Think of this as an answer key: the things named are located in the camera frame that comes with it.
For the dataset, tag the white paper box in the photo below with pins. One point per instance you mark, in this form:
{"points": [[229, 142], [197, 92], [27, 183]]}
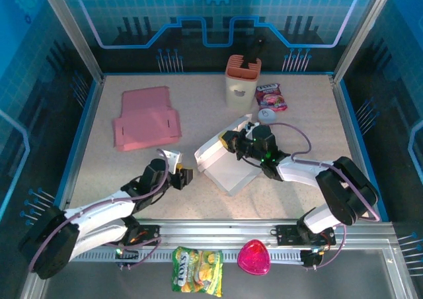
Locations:
{"points": [[228, 173]]}

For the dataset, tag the pink paper box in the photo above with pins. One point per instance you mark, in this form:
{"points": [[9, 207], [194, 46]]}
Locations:
{"points": [[145, 123]]}

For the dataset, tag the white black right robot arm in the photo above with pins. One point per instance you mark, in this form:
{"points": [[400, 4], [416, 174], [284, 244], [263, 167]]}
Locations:
{"points": [[297, 173]]}

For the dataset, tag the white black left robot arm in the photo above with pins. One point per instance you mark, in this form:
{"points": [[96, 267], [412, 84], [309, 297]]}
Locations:
{"points": [[99, 219]]}

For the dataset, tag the magenta heart-shaped box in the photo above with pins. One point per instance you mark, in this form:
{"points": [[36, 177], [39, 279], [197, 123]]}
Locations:
{"points": [[253, 257]]}

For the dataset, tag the small white round can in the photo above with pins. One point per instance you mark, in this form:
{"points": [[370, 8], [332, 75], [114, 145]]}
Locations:
{"points": [[267, 115]]}

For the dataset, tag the beige knife block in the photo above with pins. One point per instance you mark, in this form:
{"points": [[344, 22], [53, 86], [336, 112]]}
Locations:
{"points": [[238, 87]]}

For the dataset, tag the purple candy bag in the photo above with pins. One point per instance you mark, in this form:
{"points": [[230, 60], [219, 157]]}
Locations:
{"points": [[271, 97]]}

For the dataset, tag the black connector module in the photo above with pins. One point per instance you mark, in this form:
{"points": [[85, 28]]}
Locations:
{"points": [[127, 256], [310, 259]]}

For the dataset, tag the yellow green candy bag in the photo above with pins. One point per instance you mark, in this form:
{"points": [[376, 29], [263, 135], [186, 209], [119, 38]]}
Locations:
{"points": [[198, 271]]}

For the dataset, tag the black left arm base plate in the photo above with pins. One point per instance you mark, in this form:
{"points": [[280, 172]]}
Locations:
{"points": [[150, 233]]}

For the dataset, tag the aluminium front rail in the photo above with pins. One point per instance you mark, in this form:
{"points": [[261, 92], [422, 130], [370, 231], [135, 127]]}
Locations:
{"points": [[215, 229]]}

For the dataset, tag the aluminium side rail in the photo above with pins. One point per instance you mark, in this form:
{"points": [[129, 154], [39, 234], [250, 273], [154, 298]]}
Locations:
{"points": [[351, 130], [89, 113]]}

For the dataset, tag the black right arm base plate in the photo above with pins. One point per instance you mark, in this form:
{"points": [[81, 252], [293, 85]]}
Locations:
{"points": [[285, 234]]}

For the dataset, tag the aluminium frame post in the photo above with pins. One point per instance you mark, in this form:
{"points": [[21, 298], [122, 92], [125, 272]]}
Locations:
{"points": [[72, 31], [360, 31]]}

